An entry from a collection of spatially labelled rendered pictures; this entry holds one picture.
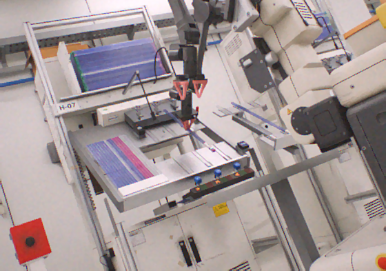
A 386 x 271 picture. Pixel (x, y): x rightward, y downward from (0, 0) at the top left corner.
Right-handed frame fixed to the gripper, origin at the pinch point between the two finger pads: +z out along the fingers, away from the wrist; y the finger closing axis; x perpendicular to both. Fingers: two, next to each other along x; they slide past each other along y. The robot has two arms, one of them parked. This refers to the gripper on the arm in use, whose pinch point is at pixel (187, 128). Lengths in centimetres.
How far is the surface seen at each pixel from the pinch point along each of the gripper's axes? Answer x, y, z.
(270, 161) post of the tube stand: 19.9, -39.7, 22.1
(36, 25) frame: -90, 47, -38
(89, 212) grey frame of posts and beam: -14, 52, 42
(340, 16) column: -166, -287, 26
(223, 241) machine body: 28, -5, 57
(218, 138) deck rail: 0.9, -18.9, 11.1
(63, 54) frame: -69, 39, -26
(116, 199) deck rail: 24, 49, 9
